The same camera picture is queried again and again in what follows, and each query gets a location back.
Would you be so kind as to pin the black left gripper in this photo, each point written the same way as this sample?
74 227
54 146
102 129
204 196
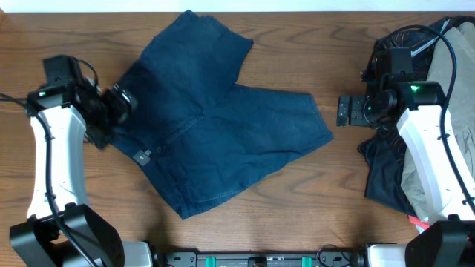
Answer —
122 109

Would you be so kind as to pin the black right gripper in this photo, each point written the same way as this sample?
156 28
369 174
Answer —
356 116

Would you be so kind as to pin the dark blue denim shorts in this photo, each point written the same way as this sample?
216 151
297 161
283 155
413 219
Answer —
199 136

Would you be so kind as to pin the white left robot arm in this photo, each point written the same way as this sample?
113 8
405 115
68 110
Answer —
61 228

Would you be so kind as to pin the black patterned garment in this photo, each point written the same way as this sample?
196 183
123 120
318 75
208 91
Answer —
385 152

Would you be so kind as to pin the beige khaki garment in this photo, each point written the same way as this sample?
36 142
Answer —
461 107

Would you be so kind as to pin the red white item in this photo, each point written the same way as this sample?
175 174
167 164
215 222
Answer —
421 226

